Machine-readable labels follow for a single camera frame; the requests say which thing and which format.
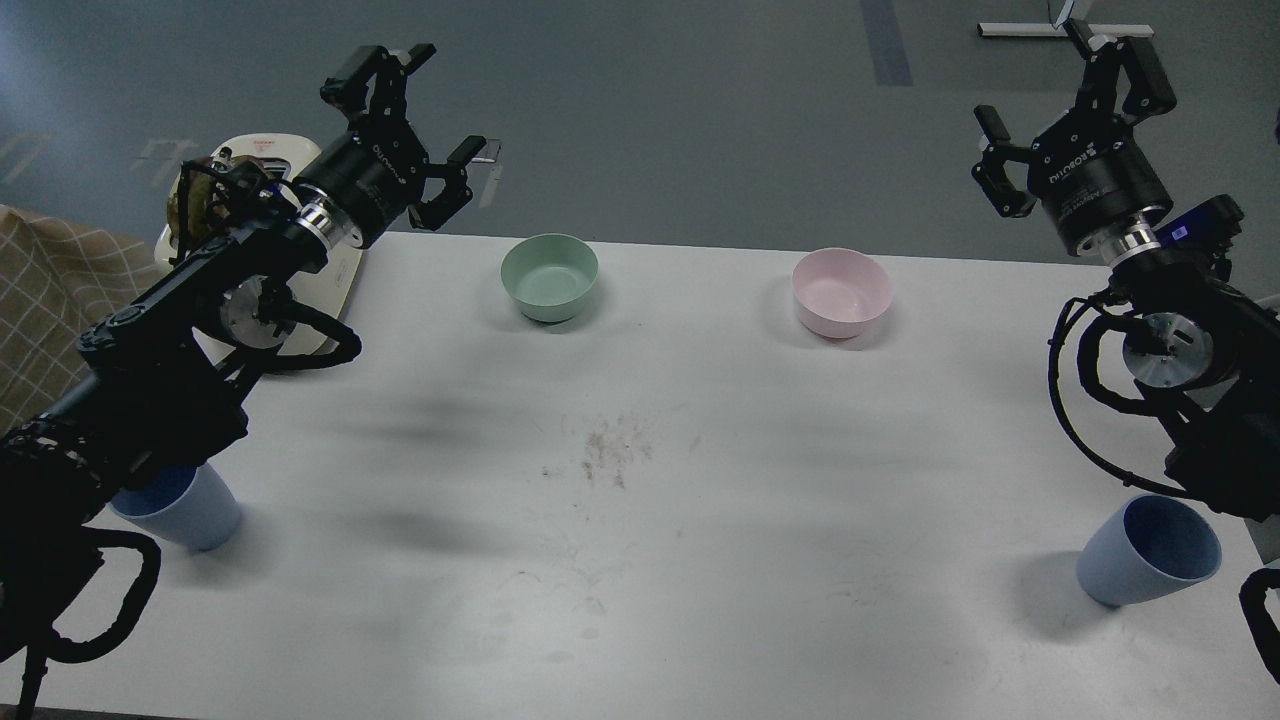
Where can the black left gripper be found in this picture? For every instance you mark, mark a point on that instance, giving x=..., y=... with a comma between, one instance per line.
x=377, y=169

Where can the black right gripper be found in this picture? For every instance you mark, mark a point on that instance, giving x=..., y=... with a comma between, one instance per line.
x=1086, y=169

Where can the light blue cup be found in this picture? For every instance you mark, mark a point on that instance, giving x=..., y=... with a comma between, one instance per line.
x=187, y=505
x=1151, y=547

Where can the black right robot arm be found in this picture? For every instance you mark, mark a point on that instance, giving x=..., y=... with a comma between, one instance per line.
x=1168, y=337

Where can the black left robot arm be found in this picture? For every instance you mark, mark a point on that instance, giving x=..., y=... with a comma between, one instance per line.
x=170, y=371

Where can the white stand base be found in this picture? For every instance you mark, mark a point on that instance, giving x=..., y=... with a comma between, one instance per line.
x=1058, y=14

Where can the cream toaster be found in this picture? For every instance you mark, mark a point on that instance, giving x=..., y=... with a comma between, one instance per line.
x=328, y=290

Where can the toast slice left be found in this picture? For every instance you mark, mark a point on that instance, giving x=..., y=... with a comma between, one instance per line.
x=187, y=208

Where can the green bowl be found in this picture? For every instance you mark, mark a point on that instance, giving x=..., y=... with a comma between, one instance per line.
x=551, y=277

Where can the pink bowl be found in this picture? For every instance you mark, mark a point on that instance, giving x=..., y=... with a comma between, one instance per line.
x=840, y=294

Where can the beige checkered cloth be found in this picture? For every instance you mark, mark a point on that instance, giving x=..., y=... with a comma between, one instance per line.
x=57, y=279

